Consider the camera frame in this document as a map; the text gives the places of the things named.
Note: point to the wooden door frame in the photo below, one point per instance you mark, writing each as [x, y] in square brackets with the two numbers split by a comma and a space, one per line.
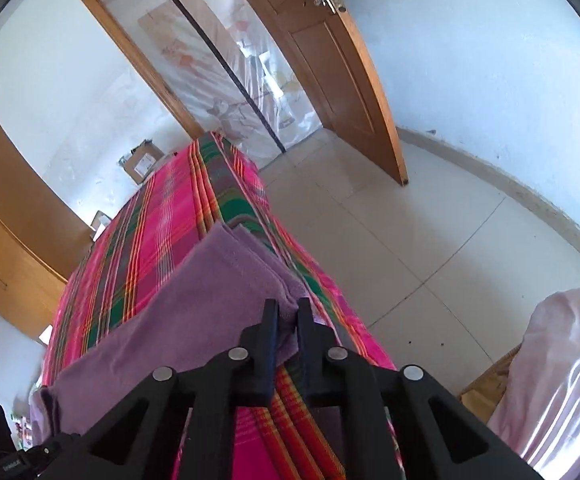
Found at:
[135, 60]

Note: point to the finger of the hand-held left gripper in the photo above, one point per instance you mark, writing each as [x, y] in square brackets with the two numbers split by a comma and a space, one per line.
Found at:
[50, 447]

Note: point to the pink satin cushion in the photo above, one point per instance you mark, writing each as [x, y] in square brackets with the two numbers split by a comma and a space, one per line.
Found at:
[555, 395]

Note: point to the printed door screen curtain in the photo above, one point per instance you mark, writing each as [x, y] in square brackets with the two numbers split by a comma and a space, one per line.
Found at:
[210, 60]

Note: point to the wooden door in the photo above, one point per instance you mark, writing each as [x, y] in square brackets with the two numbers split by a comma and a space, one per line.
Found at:
[345, 85]

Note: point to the brown cardboard box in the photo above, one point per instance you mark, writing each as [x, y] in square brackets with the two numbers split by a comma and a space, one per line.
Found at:
[142, 162]

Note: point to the white paper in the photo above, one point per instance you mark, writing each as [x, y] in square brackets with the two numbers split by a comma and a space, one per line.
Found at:
[46, 335]

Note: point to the white cardboard box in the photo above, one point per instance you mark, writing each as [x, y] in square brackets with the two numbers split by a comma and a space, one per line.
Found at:
[101, 220]

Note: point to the purple fleece cloth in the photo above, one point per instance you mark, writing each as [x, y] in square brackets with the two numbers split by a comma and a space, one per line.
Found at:
[195, 310]

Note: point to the plaid bed sheet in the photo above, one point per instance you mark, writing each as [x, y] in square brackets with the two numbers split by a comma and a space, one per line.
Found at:
[160, 220]

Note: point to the wooden wardrobe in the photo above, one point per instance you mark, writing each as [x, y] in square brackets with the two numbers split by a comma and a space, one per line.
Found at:
[15, 240]

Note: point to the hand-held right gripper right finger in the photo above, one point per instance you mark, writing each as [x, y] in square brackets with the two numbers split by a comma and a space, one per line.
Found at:
[306, 345]

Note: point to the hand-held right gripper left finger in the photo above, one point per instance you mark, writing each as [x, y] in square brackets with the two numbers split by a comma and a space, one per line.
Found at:
[269, 345]

